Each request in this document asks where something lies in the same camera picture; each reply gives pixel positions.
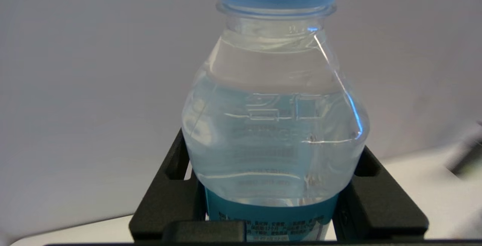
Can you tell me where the clear water bottle blue cap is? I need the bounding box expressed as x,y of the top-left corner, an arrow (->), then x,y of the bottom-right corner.
181,0 -> 370,242

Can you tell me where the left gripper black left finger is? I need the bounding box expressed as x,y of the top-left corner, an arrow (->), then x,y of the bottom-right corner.
129,128 -> 207,242

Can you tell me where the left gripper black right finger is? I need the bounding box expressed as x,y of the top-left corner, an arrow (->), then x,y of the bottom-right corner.
333,145 -> 430,240

